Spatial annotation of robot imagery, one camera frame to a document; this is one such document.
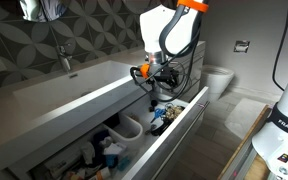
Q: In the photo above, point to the white bath mat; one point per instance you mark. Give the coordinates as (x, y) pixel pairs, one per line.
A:
(247, 116)

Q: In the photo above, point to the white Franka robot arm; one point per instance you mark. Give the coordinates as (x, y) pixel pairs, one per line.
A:
(154, 26)

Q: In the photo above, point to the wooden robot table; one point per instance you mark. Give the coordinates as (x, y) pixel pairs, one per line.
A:
(255, 170)

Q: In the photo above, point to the white crumpled cloth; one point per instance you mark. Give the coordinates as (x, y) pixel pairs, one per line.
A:
(88, 153)

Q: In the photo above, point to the chrome toilet paper holder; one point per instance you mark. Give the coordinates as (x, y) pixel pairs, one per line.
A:
(241, 46)

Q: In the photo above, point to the teal small package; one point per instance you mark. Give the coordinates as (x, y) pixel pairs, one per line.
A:
(124, 163)

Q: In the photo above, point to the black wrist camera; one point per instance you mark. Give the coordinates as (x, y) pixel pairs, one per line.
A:
(171, 77)

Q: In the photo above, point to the chrome faucet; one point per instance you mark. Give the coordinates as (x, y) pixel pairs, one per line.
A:
(65, 61)

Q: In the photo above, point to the black hair straightener comb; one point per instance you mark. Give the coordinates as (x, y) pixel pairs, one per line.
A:
(160, 128)

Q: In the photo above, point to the white toilet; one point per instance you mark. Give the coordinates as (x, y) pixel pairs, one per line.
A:
(217, 80)

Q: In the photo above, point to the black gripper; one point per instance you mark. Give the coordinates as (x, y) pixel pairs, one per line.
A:
(156, 78)

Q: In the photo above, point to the white vanity with sink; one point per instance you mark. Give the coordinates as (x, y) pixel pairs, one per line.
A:
(50, 90)

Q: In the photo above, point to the orange cap bottle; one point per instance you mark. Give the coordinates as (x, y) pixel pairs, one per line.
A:
(103, 174)

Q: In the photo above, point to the white and blue box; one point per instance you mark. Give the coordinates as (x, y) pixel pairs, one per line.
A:
(114, 150)

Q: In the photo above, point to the gold patterned scrunchie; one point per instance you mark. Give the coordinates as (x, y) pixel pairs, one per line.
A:
(174, 112)

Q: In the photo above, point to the round wall mirror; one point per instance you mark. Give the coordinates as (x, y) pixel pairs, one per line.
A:
(40, 10)

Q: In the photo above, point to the white curved drawer divider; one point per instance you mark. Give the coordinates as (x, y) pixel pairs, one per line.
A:
(134, 125)

